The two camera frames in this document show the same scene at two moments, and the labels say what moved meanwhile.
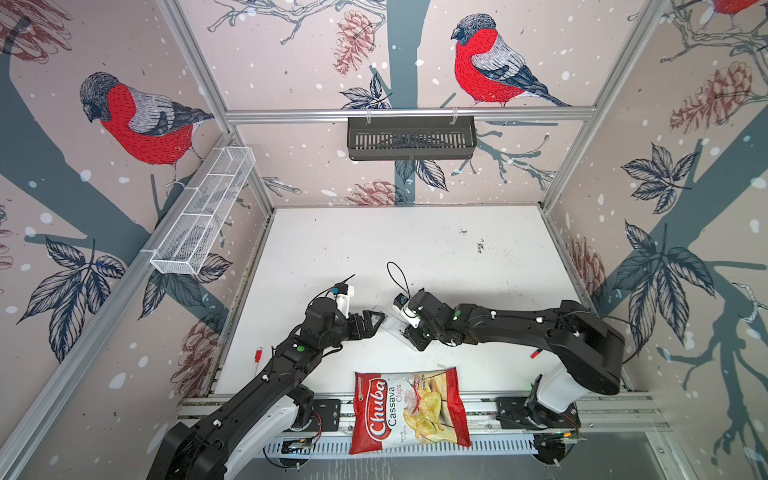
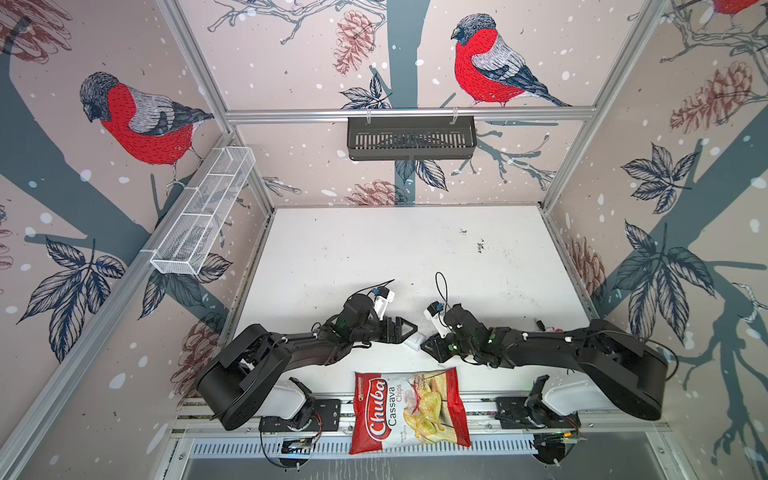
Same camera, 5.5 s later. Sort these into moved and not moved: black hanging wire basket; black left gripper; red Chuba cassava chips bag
Moved: black left gripper
Not moved: black hanging wire basket; red Chuba cassava chips bag
